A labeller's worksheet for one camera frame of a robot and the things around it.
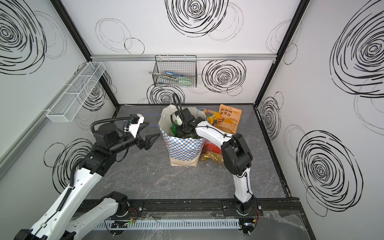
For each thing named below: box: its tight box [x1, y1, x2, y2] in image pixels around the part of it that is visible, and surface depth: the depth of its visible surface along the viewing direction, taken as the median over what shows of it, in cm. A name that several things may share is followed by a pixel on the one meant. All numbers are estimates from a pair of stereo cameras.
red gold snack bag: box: [200, 139, 224, 164], surface depth 88 cm
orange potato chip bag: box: [214, 104, 243, 134], surface depth 113 cm
